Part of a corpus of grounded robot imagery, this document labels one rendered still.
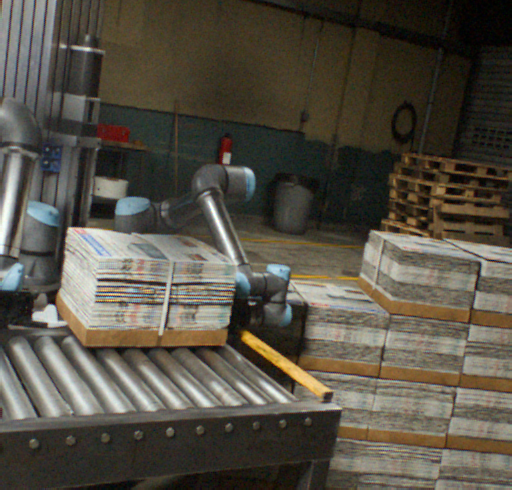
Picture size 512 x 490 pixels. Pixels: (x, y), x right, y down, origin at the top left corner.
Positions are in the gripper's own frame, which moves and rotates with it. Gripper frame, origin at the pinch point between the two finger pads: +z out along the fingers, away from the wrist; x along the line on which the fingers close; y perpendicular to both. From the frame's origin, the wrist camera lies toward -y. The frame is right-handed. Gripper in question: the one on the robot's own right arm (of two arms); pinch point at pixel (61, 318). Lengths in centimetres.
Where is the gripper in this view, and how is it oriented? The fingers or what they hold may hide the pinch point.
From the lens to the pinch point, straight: 199.5
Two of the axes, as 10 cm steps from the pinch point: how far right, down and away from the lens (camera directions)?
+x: -4.7, -2.3, 8.5
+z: 8.7, 0.6, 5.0
